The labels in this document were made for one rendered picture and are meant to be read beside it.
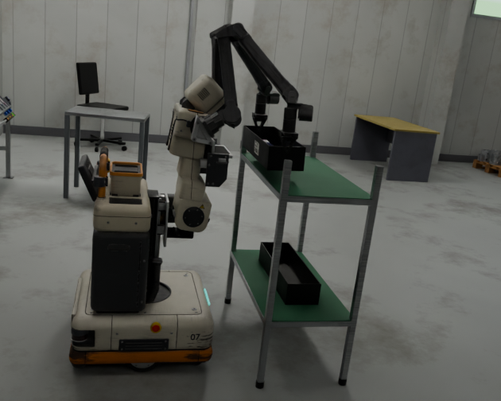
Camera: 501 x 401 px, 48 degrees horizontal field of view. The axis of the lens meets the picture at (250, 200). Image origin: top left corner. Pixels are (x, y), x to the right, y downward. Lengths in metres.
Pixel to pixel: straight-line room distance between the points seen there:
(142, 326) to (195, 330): 0.25
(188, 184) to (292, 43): 6.10
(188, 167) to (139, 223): 0.37
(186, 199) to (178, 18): 5.76
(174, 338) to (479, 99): 8.08
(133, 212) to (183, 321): 0.58
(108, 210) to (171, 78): 5.87
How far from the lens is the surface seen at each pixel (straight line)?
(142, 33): 8.21
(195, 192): 2.67
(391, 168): 7.62
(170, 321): 2.71
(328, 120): 8.89
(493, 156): 9.49
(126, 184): 2.64
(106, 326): 2.69
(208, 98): 2.60
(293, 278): 3.05
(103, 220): 2.53
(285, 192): 2.39
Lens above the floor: 1.56
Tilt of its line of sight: 16 degrees down
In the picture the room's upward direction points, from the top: 6 degrees clockwise
